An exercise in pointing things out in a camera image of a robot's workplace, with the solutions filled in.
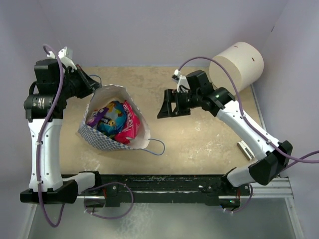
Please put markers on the blue fruit sweets bag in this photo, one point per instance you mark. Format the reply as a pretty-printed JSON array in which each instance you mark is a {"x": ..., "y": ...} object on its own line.
[{"x": 111, "y": 119}]

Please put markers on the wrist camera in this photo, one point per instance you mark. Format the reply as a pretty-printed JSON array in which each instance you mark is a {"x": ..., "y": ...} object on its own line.
[
  {"x": 182, "y": 84},
  {"x": 65, "y": 55}
]

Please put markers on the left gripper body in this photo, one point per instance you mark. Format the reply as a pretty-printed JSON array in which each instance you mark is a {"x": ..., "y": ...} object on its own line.
[{"x": 72, "y": 85}]

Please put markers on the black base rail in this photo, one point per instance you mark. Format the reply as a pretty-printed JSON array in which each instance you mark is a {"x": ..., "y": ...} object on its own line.
[{"x": 210, "y": 190}]

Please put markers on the pink REAL crisps bag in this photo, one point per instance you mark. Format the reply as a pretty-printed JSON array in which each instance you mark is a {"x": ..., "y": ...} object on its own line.
[{"x": 131, "y": 126}]

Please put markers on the small white block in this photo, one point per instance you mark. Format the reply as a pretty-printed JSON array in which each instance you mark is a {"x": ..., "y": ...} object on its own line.
[{"x": 245, "y": 150}]

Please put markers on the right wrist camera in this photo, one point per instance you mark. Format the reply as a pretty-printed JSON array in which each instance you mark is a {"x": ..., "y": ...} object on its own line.
[{"x": 182, "y": 84}]

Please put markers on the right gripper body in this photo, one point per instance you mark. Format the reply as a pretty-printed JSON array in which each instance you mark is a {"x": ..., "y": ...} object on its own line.
[{"x": 186, "y": 101}]

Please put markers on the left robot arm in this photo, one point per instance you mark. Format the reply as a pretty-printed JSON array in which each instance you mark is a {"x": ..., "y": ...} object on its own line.
[{"x": 44, "y": 106}]

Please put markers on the blue checkered paper bag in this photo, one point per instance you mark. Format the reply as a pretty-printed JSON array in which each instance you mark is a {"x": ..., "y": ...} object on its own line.
[{"x": 98, "y": 140}]

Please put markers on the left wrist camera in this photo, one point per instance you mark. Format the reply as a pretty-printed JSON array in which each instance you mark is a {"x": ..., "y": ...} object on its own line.
[{"x": 65, "y": 55}]

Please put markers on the purple Fox's sweets bag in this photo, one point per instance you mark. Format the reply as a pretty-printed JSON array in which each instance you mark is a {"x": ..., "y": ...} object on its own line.
[{"x": 96, "y": 116}]

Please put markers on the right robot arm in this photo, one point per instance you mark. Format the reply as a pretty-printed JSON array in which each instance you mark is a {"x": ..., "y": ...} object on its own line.
[{"x": 196, "y": 91}]

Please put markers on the cream cylinder container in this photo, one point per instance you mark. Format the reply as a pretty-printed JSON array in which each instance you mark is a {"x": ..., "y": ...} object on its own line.
[{"x": 242, "y": 61}]

